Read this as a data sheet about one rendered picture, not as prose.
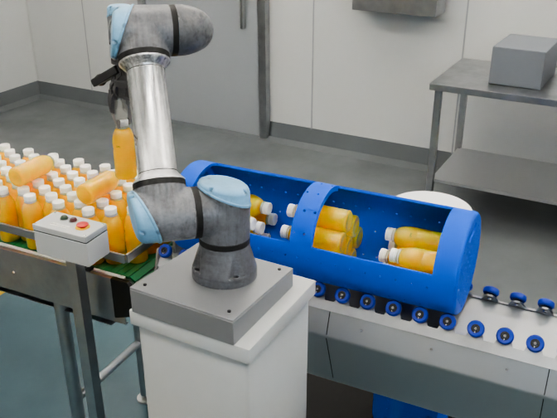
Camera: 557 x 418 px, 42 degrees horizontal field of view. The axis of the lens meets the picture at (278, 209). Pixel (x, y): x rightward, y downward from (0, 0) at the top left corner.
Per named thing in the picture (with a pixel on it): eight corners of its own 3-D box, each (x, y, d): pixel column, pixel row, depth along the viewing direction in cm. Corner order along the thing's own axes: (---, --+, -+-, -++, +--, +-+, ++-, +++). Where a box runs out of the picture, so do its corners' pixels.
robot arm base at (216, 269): (243, 294, 159) (244, 254, 155) (181, 282, 163) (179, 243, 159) (265, 264, 172) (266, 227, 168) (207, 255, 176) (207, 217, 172)
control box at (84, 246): (89, 267, 211) (84, 236, 206) (36, 253, 219) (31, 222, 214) (110, 252, 219) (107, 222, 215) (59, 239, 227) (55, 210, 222)
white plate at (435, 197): (412, 232, 223) (411, 235, 223) (489, 219, 231) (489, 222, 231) (373, 196, 246) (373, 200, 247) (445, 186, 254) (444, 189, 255)
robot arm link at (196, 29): (226, 2, 162) (186, 10, 207) (177, 2, 159) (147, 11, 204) (228, 55, 164) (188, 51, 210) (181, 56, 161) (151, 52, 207)
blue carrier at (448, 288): (451, 336, 190) (461, 244, 176) (171, 264, 224) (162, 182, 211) (475, 280, 212) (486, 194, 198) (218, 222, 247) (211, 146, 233)
